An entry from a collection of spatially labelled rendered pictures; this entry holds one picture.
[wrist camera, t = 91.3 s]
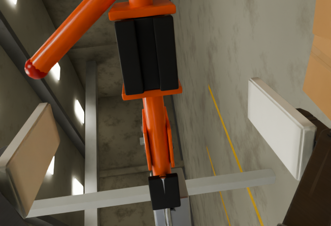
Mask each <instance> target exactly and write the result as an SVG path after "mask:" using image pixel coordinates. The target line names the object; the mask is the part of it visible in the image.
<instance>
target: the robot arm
mask: <svg viewBox="0 0 331 226"><path fill-rule="evenodd" d="M248 118H249V120H250V121H251V122H252V124H253V125H254V126H255V128H256V129H257V130H258V131H259V133H260V134H261V135H262V137H263V138H264V139H265V140H266V142H267V143H268V144H269V146H270V147H271V148H272V149H273V151H274V152H275V153H276V155H277V156H278V157H279V158H280V160H281V161H282V162H283V164H284V165H285V166H286V167H287V169H288V170H289V171H290V172H291V174H292V175H293V176H294V178H295V179H297V180H298V181H300V182H299V185H298V187H297V190H296V192H295V194H294V197H293V199H292V201H291V204H290V206H289V208H288V211H287V213H286V216H285V218H284V220H283V223H282V224H281V223H278V224H277V226H331V129H330V128H328V127H327V126H326V125H324V124H323V123H322V122H321V121H320V120H318V119H317V118H316V117H315V116H313V115H312V114H311V113H310V112H308V111H306V110H304V109H301V108H294V107H293V106H291V105H290V104H289V103H288V102H287V101H286V100H284V99H283V98H282V97H281V96H280V95H279V94H278V93H277V92H275V91H274V90H273V89H272V88H271V87H270V86H268V85H267V84H266V83H265V82H264V81H262V80H261V79H260V78H259V77H253V78H250V80H248ZM59 143H60V138H59V134H58V130H57V127H56V123H55V119H54V116H53V112H52V108H51V105H50V104H49V103H48V102H46V103H40V104H39V105H38V106H37V108H36V109H35V110H34V112H33V113H32V114H31V116H30V117H29V118H28V120H27V121H26V122H25V124H24V125H23V127H22V128H21V129H20V131H19V132H18V133H17V135H16V136H15V137H14V139H13V140H12V142H11V143H10V144H9V146H3V147H2V148H1V149H0V226H29V225H28V224H27V223H26V222H25V220H24V219H25V218H26V217H27V215H28V213H29V211H30V209H31V206H32V204H33V202H34V200H35V197H36V195H37V193H38V191H39V188H40V186H41V184H42V182H43V179H44V177H45V175H46V173H47V170H48V168H49V166H50V164H51V161H52V159H53V157H54V155H55V152H56V150H57V148H58V146H59Z"/></svg>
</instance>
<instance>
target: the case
mask: <svg viewBox="0 0 331 226"><path fill-rule="evenodd" d="M312 33H313V34H315V35H317V36H320V37H322V38H325V39H327V40H330V41H331V0H316V5H315V14H314V22H313V30H312Z"/></svg>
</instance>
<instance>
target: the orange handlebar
mask: <svg viewBox="0 0 331 226"><path fill-rule="evenodd" d="M129 4H130V7H144V6H150V5H153V0H129ZM143 106H144V109H143V110H142V121H143V124H141V132H143V136H144V143H145V144H144V152H145V153H146V157H147V163H148V170H149V171H151V170H153V176H156V175H161V174H171V167H175V164H174V154H173V148H174V144H173V141H172V135H171V128H172V123H171V121H169V119H168V115H167V110H166V107H165V106H164V98H163V96H157V97H146V98H143Z"/></svg>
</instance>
